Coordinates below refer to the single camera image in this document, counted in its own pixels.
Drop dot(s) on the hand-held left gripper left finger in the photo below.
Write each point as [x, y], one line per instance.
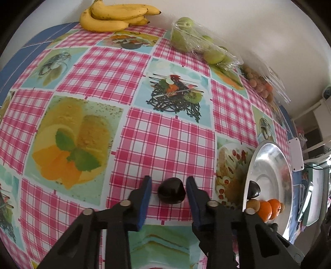
[144, 201]

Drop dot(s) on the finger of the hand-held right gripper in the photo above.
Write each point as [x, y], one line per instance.
[294, 252]

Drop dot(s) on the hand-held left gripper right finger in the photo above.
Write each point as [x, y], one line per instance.
[192, 201]

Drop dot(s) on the dark plum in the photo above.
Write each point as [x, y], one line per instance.
[170, 191]
[254, 191]

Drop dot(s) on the brown longan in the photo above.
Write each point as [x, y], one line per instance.
[282, 207]
[253, 204]

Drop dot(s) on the orange mandarin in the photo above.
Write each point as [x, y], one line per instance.
[264, 211]
[276, 204]

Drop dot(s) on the round metal bowl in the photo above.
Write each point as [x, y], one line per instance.
[271, 176]

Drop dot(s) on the clear pack of green fruits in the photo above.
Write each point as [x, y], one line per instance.
[186, 38]

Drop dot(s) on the grey phone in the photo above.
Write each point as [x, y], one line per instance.
[307, 196]

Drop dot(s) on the pink plaid fruit-print tablecloth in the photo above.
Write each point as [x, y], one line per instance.
[168, 144]

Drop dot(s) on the white plastic box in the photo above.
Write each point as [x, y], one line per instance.
[296, 155]

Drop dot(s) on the clear plastic box of longans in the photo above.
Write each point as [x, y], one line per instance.
[254, 80]

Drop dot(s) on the white shelf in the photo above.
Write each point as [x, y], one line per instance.
[310, 110]

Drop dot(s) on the yellow banana bunch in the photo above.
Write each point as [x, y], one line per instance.
[108, 24]

